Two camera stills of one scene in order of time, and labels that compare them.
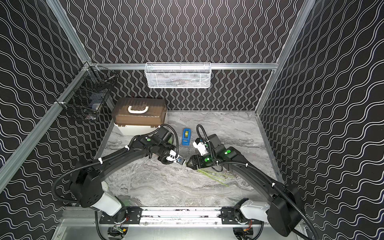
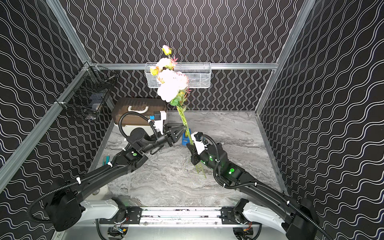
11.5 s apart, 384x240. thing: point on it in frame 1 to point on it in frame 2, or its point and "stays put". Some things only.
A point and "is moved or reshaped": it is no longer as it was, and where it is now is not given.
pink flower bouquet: [221, 178] is moved or reshaped
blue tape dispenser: [186, 137] stays put
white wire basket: [178, 75] stays put
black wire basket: [86, 93] stays put
